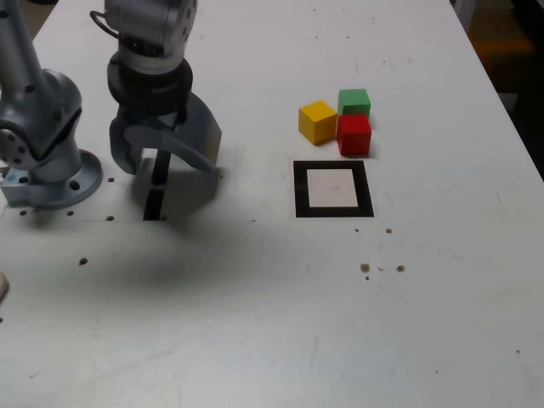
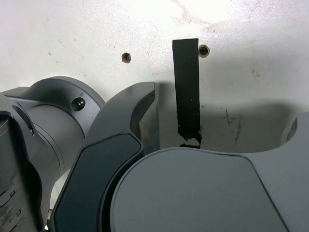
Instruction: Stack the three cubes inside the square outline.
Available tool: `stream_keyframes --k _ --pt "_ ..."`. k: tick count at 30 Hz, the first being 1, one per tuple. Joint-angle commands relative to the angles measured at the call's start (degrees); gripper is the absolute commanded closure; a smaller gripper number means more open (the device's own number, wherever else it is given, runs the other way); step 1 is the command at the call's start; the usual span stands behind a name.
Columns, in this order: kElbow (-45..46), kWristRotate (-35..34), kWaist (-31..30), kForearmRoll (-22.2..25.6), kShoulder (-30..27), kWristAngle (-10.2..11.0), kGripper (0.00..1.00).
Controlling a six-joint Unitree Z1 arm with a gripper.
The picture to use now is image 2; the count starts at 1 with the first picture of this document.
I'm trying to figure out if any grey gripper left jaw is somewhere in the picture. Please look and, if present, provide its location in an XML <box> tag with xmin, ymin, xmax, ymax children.
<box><xmin>49</xmin><ymin>81</ymin><xmax>161</xmax><ymax>232</ymax></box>

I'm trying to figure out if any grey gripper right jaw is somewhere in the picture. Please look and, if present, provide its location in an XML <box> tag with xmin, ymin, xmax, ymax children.
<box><xmin>110</xmin><ymin>112</ymin><xmax>309</xmax><ymax>232</ymax></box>

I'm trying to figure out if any black tape strip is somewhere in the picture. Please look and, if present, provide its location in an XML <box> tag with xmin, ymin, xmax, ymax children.
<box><xmin>172</xmin><ymin>38</ymin><xmax>202</xmax><ymax>148</ymax></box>

